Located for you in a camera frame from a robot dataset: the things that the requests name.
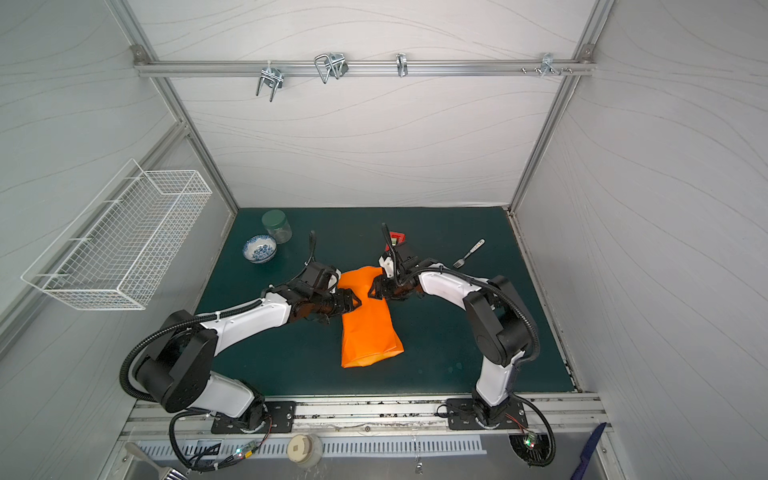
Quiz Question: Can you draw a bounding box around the round white puck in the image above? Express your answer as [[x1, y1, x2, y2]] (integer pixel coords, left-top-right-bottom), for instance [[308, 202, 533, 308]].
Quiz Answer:
[[286, 434, 324, 469]]

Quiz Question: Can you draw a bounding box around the aluminium cross rail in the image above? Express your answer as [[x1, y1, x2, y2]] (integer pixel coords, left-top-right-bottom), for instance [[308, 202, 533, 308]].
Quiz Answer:
[[134, 57, 597, 78]]

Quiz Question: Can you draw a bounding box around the white wire basket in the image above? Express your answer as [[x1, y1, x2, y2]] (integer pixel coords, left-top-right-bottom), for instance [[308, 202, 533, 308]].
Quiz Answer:
[[21, 159, 212, 311]]

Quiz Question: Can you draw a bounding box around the red tape dispenser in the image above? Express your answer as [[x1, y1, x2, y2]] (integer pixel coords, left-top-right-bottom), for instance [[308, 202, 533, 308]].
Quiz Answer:
[[387, 232, 406, 247]]

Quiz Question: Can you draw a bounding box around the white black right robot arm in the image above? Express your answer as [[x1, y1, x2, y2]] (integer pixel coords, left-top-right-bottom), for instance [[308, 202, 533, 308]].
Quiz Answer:
[[368, 263, 541, 429]]

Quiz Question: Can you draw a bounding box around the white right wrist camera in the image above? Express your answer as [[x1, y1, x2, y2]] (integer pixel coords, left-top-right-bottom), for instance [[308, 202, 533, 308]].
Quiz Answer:
[[378, 255, 397, 279]]

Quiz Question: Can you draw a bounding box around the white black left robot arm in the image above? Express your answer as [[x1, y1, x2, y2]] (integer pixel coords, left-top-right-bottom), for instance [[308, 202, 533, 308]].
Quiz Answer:
[[118, 286, 362, 432]]

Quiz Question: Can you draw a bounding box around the metal ring clamp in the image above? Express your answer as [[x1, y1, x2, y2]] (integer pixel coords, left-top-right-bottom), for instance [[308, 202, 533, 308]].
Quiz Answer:
[[395, 53, 408, 78]]

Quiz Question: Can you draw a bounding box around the blue handled tool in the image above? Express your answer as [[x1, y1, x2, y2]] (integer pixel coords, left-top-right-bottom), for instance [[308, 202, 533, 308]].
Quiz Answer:
[[570, 422, 607, 480]]

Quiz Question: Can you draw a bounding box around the metal u-bolt clamp left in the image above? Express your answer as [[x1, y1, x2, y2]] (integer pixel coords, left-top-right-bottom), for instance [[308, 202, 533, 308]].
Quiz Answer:
[[255, 63, 284, 102]]

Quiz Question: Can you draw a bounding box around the metal u-bolt clamp middle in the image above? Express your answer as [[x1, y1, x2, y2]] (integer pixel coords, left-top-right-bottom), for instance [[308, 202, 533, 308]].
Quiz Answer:
[[314, 52, 349, 84]]

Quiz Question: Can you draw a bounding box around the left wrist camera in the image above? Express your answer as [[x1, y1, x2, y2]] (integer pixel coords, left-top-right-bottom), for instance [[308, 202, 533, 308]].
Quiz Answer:
[[299, 261, 341, 291]]

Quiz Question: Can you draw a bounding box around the green lidded glass jar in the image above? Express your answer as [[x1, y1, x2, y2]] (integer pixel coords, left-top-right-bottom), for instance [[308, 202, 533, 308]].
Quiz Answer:
[[261, 209, 293, 244]]

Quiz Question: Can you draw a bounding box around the metal u-bolt clamp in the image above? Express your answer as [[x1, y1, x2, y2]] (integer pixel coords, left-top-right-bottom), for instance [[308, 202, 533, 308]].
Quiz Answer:
[[314, 52, 349, 84], [255, 63, 284, 102]]

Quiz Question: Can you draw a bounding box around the metal bracket clamp right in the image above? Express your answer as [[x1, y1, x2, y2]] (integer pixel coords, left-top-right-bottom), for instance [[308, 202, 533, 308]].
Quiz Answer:
[[520, 53, 572, 77]]

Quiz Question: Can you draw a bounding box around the blue white ceramic bowl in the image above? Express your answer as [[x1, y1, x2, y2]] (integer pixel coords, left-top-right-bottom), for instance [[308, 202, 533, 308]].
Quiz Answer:
[[242, 234, 277, 264]]

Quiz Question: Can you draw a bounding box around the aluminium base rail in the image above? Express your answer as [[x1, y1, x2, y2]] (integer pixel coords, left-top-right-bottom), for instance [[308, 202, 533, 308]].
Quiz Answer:
[[119, 393, 611, 440]]

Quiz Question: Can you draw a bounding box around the fork with white handle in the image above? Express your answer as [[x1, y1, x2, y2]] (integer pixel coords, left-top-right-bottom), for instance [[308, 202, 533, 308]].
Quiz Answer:
[[453, 238, 485, 269]]

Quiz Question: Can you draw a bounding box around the orange wrapping paper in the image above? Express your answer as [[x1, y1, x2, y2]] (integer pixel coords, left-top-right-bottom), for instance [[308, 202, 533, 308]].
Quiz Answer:
[[340, 266, 404, 368]]

